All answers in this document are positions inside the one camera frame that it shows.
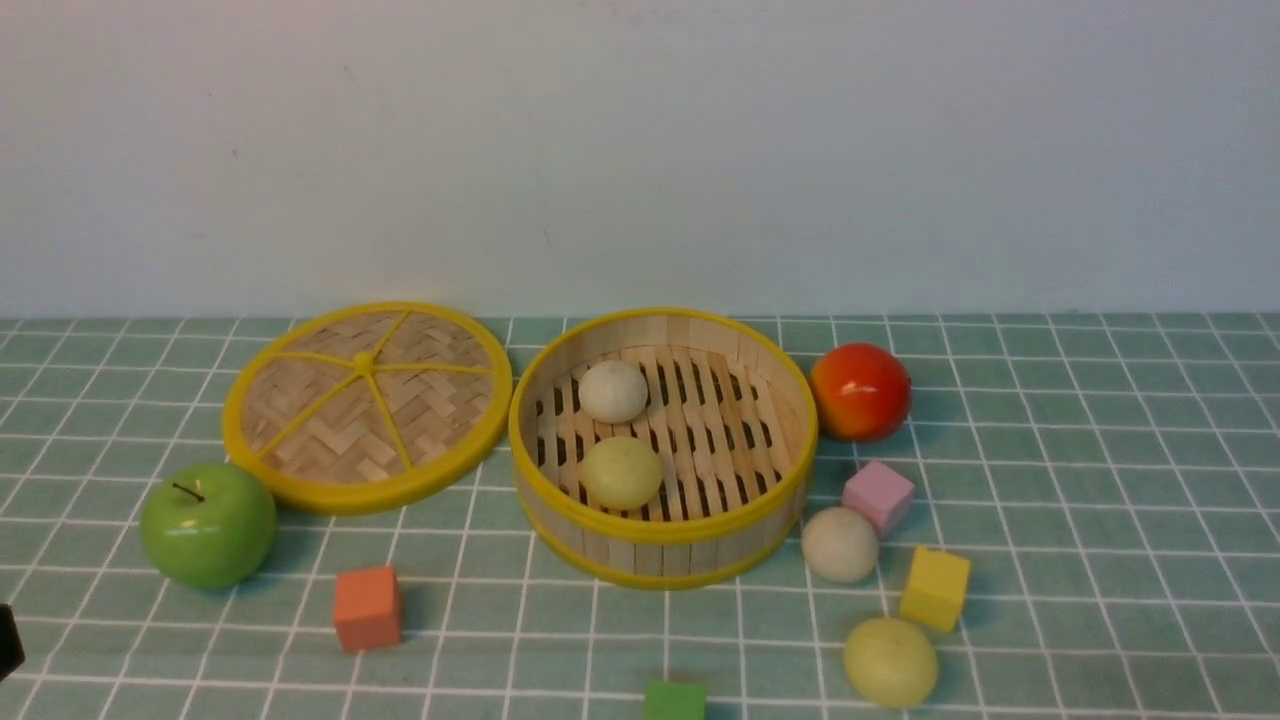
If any white bun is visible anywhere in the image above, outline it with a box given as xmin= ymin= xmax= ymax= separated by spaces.
xmin=800 ymin=506 xmax=881 ymax=584
xmin=579 ymin=359 xmax=649 ymax=424

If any yellow-green bun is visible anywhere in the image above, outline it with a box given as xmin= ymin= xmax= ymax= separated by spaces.
xmin=581 ymin=436 xmax=666 ymax=511
xmin=844 ymin=616 xmax=940 ymax=708

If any pink cube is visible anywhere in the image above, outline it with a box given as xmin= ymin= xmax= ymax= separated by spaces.
xmin=840 ymin=460 xmax=916 ymax=541

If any red orange tomato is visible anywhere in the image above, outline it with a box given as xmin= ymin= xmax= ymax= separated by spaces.
xmin=809 ymin=342 xmax=913 ymax=443

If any green apple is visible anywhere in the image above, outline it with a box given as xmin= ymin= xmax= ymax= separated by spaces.
xmin=140 ymin=462 xmax=278 ymax=591

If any green cube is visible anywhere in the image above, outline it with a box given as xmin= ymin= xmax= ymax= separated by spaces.
xmin=643 ymin=680 xmax=707 ymax=720

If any orange cube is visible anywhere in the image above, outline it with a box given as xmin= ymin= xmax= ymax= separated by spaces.
xmin=332 ymin=564 xmax=403 ymax=653

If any bamboo steamer tray yellow rim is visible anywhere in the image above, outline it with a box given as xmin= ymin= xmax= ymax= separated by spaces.
xmin=508 ymin=307 xmax=819 ymax=591

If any green checkered tablecloth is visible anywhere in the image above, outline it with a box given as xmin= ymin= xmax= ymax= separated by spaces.
xmin=1 ymin=314 xmax=1279 ymax=719

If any woven bamboo steamer lid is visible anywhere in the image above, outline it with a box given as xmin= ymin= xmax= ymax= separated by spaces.
xmin=221 ymin=302 xmax=515 ymax=516

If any yellow cube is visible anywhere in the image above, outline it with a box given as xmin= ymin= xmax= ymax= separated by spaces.
xmin=899 ymin=546 xmax=972 ymax=633

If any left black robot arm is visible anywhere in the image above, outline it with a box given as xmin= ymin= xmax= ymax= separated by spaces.
xmin=0 ymin=603 xmax=26 ymax=682

